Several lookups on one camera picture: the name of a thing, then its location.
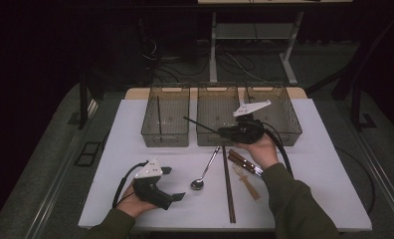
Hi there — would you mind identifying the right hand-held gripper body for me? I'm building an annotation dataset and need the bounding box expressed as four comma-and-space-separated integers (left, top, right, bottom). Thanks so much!
231, 100, 273, 144

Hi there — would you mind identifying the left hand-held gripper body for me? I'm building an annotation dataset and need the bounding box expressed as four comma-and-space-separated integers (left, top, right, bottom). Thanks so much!
132, 157, 173, 211

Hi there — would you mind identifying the metal spoon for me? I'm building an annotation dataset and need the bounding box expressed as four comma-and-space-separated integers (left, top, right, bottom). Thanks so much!
189, 145, 221, 191

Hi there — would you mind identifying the clear grey plastic bin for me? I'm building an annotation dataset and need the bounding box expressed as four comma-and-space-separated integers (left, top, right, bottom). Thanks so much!
244, 82, 303, 147
140, 83, 191, 148
196, 82, 245, 147

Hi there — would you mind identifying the small light wooden spoon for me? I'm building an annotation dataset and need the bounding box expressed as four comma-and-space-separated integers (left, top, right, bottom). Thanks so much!
232, 162, 262, 201

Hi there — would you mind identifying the person's left hand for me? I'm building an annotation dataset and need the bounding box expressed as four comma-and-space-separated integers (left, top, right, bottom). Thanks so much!
115, 183, 158, 219

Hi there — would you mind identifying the person's right hand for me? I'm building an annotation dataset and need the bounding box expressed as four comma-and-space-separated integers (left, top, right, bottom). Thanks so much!
235, 132, 281, 171

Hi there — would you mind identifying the white-legged desk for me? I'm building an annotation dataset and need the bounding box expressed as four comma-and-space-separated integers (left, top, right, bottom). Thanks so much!
197, 0, 353, 86

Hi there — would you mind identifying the black metal stand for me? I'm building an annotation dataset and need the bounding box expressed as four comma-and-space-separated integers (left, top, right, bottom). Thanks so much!
305, 9, 394, 131
68, 71, 103, 130

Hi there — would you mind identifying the left hand-held gripper black cable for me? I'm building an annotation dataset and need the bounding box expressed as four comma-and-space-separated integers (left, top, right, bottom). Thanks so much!
111, 161, 149, 209

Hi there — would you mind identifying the hand-held gripper black cable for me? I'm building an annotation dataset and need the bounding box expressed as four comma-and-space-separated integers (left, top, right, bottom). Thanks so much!
111, 161, 149, 209
259, 120, 295, 177

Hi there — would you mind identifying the right hand-held gripper black cable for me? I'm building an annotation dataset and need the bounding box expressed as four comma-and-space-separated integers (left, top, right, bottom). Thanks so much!
259, 120, 295, 177

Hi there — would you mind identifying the white floor cable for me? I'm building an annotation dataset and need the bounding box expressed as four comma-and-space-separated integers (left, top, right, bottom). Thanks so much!
224, 52, 267, 83

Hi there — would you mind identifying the black floor cable bundle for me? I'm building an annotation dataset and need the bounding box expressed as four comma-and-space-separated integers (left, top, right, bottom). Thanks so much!
139, 36, 213, 84

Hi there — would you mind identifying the metal floor rail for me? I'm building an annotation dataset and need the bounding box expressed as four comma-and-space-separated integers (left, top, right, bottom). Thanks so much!
348, 123, 394, 230
24, 99, 99, 239

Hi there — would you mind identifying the thin black cable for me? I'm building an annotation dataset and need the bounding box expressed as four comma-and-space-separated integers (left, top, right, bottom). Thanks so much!
335, 145, 376, 215

